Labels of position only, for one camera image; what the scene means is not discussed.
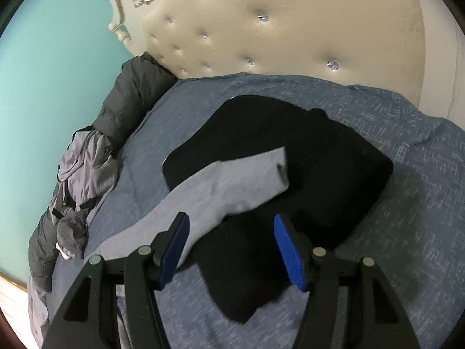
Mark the grey sweater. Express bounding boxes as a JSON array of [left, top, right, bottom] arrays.
[[83, 146, 290, 273]]

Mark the bed with blue sheet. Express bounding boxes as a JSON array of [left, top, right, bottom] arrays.
[[47, 73, 465, 349]]

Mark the wooden window frame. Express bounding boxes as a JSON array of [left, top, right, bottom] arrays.
[[0, 271, 30, 292]]

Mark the dark grey rolled duvet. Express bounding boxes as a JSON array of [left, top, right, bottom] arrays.
[[28, 51, 178, 293]]

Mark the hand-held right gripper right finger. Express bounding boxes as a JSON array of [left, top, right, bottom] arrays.
[[273, 214, 418, 349]]

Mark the black folded garment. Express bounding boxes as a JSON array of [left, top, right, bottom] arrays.
[[162, 95, 395, 324]]

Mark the cream tufted headboard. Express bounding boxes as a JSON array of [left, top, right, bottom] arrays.
[[109, 0, 462, 124]]

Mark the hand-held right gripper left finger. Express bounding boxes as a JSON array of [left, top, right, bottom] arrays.
[[42, 211, 190, 349]]

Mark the pile of grey clothes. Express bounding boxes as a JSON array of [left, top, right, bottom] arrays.
[[49, 127, 120, 219]]

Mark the light grey blanket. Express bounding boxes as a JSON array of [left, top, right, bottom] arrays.
[[28, 280, 55, 349]]

